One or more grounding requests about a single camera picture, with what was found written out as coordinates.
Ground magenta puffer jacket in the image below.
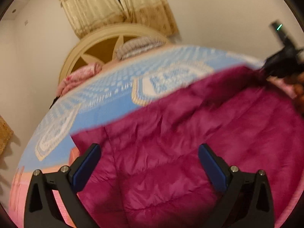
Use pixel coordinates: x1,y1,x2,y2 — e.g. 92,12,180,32
72,66,303,227

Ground person's right hand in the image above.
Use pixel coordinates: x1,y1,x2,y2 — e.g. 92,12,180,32
283,73,304,116

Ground woven basket at left edge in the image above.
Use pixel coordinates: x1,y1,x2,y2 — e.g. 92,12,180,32
0,116,13,155

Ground pink floral folded blanket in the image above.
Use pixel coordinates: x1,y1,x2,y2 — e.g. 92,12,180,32
56,62,102,97

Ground blue pink printed bedspread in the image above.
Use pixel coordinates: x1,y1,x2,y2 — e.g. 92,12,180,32
8,44,297,228

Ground grey striped pillow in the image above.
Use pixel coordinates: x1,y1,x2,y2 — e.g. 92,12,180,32
115,36,166,61

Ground cream wooden headboard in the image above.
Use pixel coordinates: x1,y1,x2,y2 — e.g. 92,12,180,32
58,23,170,82

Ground beige patterned curtain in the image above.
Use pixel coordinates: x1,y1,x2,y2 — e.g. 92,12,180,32
60,0,179,39

